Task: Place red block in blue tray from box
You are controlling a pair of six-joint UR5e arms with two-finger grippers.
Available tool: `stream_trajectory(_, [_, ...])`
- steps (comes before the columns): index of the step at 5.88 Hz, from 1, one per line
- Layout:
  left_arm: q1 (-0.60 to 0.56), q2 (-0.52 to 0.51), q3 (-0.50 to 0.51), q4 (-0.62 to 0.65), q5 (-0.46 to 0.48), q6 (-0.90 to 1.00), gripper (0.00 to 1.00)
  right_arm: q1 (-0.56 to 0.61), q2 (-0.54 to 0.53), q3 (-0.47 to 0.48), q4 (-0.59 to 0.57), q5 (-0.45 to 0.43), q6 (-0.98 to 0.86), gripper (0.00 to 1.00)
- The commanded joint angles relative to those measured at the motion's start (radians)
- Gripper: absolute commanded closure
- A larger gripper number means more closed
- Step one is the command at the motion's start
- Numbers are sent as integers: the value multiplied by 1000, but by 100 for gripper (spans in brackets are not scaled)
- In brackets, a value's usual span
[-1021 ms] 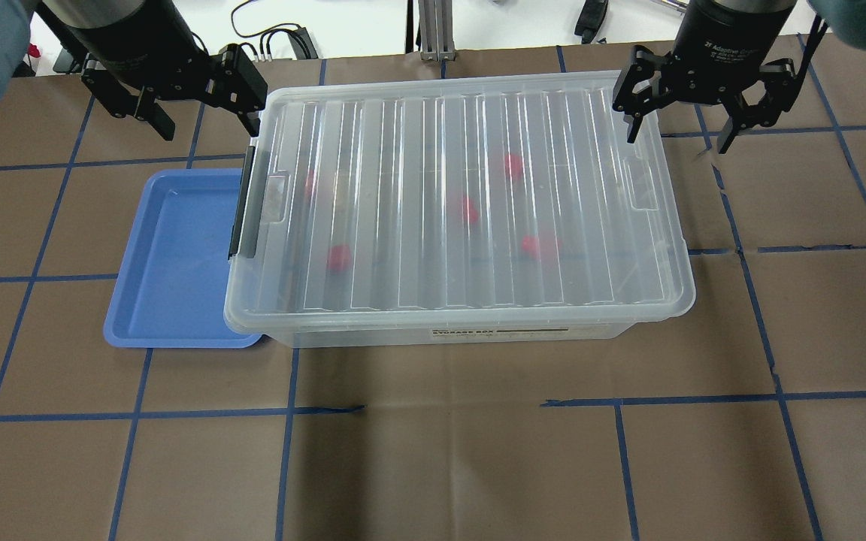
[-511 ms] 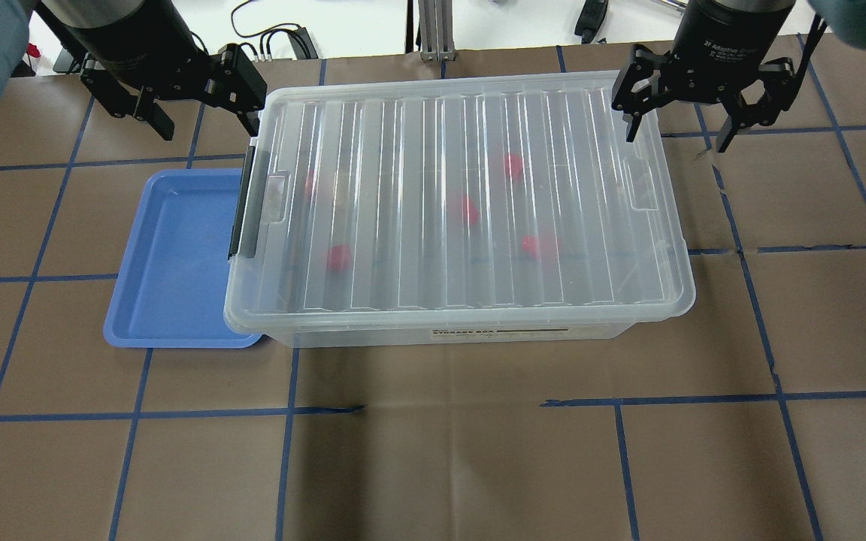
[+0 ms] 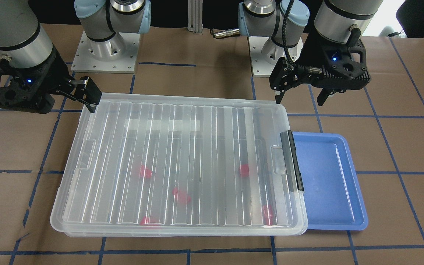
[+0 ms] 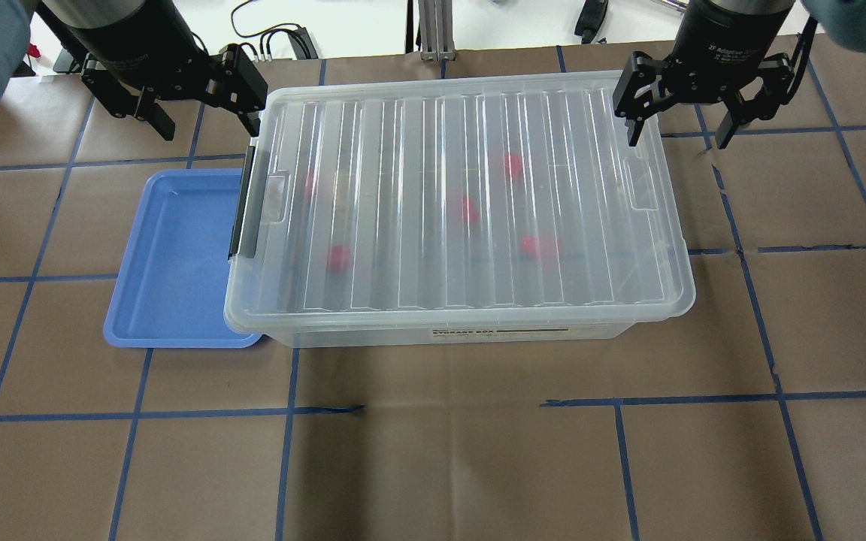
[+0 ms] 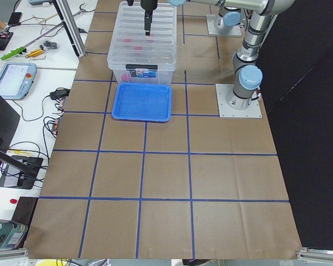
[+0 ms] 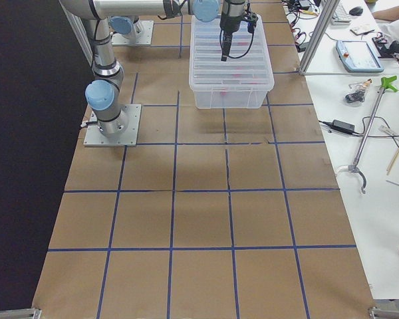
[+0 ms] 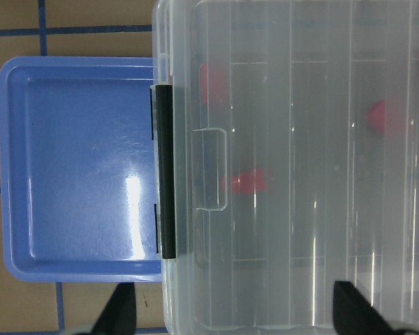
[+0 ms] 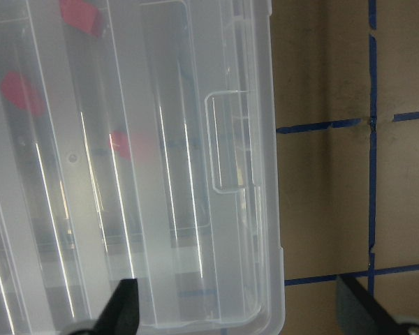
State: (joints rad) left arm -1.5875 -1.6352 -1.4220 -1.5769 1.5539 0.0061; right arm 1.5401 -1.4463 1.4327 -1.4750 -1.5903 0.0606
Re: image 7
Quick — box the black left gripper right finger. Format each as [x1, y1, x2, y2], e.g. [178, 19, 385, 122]
[332, 281, 397, 334]

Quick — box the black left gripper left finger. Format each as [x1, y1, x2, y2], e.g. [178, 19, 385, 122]
[91, 283, 137, 335]

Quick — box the clear plastic box lid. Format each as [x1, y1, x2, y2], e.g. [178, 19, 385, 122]
[151, 0, 419, 335]

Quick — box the blue plastic tray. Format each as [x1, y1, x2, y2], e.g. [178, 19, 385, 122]
[0, 57, 161, 282]

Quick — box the clear plastic storage box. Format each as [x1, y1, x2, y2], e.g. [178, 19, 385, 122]
[150, 1, 196, 334]

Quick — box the black box latch handle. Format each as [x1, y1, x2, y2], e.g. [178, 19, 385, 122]
[150, 84, 177, 260]

